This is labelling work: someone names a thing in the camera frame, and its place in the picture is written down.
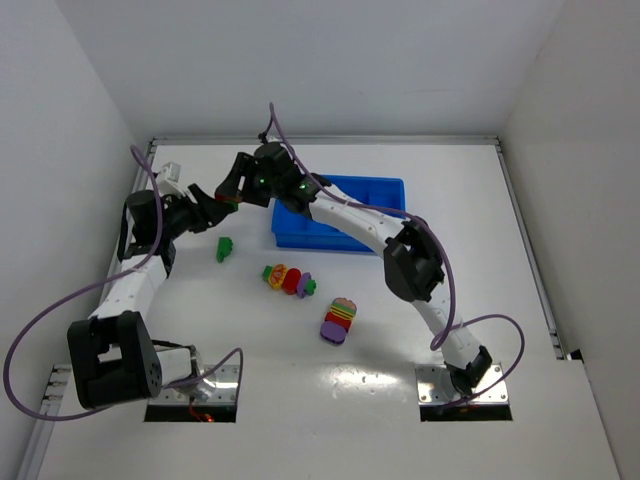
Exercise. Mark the small green lego brick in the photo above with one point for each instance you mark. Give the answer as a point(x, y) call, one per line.
point(234, 205)

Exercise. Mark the green lego end brick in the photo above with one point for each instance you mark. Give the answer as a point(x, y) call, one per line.
point(266, 273)

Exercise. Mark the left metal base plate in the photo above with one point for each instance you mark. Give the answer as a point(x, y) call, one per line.
point(217, 390)

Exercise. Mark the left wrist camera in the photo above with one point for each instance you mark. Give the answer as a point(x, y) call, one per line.
point(167, 179)

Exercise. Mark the metal base plate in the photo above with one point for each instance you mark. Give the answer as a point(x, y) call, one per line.
point(217, 390)
point(435, 387)

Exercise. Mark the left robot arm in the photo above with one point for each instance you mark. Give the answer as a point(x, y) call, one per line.
point(113, 357)

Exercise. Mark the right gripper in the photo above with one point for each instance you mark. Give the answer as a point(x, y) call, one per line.
point(245, 179)

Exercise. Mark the red flower lego brick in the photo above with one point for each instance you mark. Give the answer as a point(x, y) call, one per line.
point(224, 198)

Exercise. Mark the red lego brick in stack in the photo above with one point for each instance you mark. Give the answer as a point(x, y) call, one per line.
point(339, 318)

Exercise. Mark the purple rounded lego brick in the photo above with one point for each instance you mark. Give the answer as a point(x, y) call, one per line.
point(333, 333)

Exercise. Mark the yellow printed lego brick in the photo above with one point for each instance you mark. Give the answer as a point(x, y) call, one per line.
point(277, 276)

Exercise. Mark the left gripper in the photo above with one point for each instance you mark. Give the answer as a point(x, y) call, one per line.
point(194, 208)

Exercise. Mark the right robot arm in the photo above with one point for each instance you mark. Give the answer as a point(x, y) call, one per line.
point(416, 269)

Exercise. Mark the blue divided plastic bin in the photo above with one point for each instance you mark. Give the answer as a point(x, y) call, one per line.
point(336, 227)

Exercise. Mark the green curved lego brick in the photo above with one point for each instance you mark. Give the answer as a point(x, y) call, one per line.
point(224, 248)

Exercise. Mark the red round lego brick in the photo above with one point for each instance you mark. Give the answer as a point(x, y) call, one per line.
point(291, 281)

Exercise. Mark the green lego brick with studs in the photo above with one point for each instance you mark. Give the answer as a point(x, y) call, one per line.
point(310, 287)

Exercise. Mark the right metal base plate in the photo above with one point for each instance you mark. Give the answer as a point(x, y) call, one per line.
point(435, 387)

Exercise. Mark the burger printed lego brick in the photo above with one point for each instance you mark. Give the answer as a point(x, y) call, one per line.
point(344, 308)

